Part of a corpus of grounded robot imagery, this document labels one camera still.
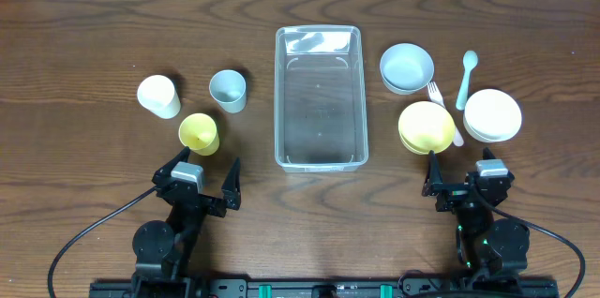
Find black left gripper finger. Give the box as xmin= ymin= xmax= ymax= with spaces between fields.
xmin=152 ymin=146 xmax=191 ymax=185
xmin=221 ymin=157 xmax=241 ymax=210

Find white plastic bowl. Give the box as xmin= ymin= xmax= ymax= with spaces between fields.
xmin=463 ymin=89 xmax=522 ymax=142

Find yellow plastic bowl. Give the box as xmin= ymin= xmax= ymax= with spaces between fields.
xmin=397 ymin=101 xmax=456 ymax=155

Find white plastic fork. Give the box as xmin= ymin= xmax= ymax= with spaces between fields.
xmin=427 ymin=81 xmax=464 ymax=147

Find mint green plastic spoon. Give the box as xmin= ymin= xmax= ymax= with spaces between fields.
xmin=456 ymin=50 xmax=478 ymax=111

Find grey plastic bowl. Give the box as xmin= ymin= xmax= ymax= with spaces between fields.
xmin=380 ymin=43 xmax=435 ymax=95

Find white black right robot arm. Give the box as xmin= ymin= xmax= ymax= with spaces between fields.
xmin=422 ymin=148 xmax=530 ymax=294

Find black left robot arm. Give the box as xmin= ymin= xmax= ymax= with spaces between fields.
xmin=131 ymin=147 xmax=241 ymax=297

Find clear plastic container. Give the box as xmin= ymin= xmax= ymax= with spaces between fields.
xmin=274 ymin=24 xmax=368 ymax=172

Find yellow plastic cup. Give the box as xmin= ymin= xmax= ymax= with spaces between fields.
xmin=178 ymin=113 xmax=219 ymax=156

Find white plastic cup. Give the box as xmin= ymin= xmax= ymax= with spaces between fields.
xmin=137 ymin=75 xmax=181 ymax=119

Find grey plastic cup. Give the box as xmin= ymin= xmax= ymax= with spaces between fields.
xmin=209 ymin=69 xmax=247 ymax=113

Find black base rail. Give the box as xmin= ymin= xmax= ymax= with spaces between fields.
xmin=88 ymin=273 xmax=559 ymax=298

